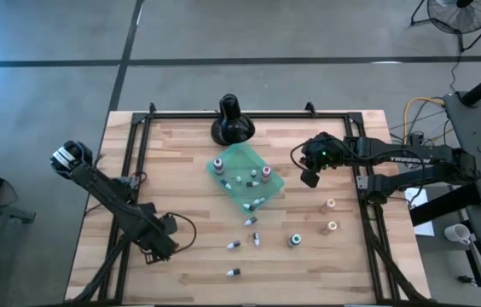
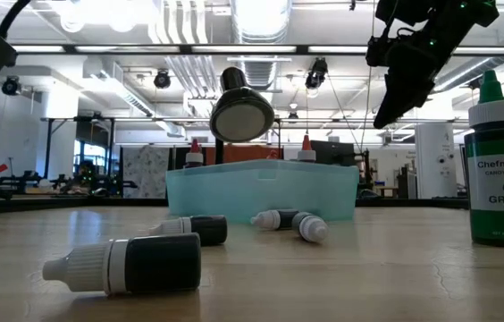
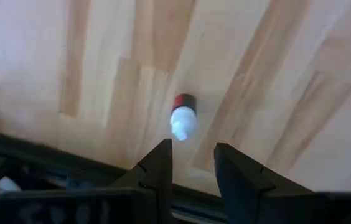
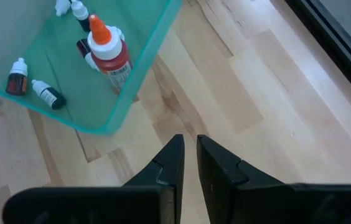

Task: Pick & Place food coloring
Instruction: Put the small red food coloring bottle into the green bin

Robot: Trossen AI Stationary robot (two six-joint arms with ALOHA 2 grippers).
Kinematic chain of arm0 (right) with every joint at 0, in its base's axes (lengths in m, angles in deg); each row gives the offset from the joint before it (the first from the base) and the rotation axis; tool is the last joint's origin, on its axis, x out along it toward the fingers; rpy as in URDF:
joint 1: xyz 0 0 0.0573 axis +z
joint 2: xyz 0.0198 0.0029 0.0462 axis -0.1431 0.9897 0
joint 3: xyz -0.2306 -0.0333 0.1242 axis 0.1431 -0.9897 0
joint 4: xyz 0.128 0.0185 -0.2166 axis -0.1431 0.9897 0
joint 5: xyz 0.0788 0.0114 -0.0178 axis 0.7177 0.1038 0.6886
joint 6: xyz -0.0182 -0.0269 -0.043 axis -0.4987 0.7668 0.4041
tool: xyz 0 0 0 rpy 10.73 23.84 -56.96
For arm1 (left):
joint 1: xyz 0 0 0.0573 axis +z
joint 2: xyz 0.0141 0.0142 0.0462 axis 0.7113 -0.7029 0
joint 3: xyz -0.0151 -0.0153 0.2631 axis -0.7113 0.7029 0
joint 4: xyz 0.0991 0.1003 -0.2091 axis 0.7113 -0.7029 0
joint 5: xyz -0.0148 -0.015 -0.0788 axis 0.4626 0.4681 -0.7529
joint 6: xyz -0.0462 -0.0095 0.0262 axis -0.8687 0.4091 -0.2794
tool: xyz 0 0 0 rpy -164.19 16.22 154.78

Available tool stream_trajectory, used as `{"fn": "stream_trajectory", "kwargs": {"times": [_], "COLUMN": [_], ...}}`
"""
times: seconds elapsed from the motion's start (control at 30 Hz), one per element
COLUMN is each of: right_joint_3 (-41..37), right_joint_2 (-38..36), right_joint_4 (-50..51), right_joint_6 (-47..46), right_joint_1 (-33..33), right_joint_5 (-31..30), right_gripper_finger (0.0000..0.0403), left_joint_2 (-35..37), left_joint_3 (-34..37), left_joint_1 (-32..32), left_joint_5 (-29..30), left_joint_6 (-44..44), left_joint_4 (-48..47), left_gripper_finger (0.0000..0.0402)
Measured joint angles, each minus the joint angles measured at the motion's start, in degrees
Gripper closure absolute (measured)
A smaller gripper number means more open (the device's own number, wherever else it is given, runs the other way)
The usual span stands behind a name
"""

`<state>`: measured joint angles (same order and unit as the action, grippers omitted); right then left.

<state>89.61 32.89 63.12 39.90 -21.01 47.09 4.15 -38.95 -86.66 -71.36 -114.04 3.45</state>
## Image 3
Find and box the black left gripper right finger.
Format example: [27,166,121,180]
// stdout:
[214,142,351,224]

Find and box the small red dropper bottle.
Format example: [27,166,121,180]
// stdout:
[169,93,198,142]

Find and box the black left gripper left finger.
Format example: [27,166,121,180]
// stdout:
[0,139,173,224]

